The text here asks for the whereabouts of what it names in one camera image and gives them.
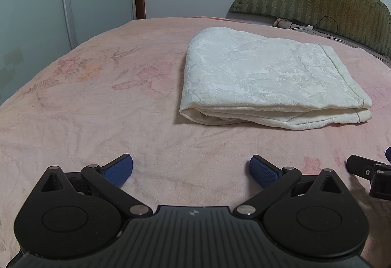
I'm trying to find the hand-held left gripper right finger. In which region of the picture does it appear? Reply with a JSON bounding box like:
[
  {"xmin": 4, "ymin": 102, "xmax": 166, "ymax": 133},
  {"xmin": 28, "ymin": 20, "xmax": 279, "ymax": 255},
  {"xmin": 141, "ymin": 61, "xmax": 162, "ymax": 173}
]
[{"xmin": 233, "ymin": 154, "xmax": 352, "ymax": 220}]

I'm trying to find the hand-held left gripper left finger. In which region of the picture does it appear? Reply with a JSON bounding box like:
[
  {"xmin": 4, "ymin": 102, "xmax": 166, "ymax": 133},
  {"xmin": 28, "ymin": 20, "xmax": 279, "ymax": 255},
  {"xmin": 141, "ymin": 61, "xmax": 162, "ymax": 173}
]
[{"xmin": 31, "ymin": 153, "xmax": 153, "ymax": 220}]

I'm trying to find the pink floral blanket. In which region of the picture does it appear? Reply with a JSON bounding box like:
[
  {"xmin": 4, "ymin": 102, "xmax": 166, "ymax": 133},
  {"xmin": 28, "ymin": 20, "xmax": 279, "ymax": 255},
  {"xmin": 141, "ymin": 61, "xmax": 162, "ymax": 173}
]
[{"xmin": 0, "ymin": 15, "xmax": 391, "ymax": 264}]

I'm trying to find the white wardrobe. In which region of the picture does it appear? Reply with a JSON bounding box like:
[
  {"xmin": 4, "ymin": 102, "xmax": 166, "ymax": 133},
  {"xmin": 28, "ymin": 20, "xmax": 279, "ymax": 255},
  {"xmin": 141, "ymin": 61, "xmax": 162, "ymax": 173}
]
[{"xmin": 0, "ymin": 0, "xmax": 137, "ymax": 105}]

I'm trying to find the thin black cable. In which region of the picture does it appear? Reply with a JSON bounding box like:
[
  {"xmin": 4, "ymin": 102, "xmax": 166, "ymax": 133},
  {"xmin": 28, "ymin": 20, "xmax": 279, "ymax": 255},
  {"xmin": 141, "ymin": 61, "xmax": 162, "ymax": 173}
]
[{"xmin": 314, "ymin": 15, "xmax": 340, "ymax": 38}]

